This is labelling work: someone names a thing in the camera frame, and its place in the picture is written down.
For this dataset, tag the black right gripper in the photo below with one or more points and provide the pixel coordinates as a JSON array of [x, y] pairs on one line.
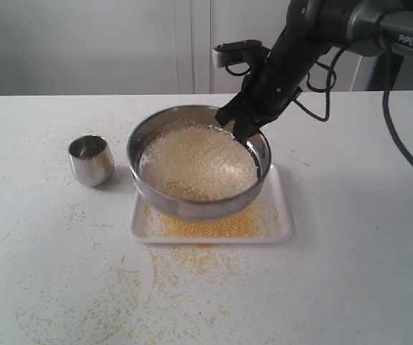
[[266, 92]]

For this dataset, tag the white rice grains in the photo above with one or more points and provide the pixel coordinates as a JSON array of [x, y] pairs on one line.
[[198, 163]]

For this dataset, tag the round steel mesh sieve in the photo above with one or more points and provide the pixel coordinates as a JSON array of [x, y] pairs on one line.
[[257, 146]]

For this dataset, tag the stainless steel cup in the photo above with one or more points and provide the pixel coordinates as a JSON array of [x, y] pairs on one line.
[[91, 160]]

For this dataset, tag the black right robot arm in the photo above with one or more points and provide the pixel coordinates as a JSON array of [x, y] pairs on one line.
[[366, 28]]

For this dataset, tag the yellow millet pile on tray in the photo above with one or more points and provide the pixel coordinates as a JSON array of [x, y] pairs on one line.
[[254, 221]]

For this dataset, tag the white rectangular plastic tray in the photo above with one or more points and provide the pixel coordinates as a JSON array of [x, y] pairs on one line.
[[272, 194]]

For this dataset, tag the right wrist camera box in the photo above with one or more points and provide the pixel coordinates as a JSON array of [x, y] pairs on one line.
[[234, 53]]

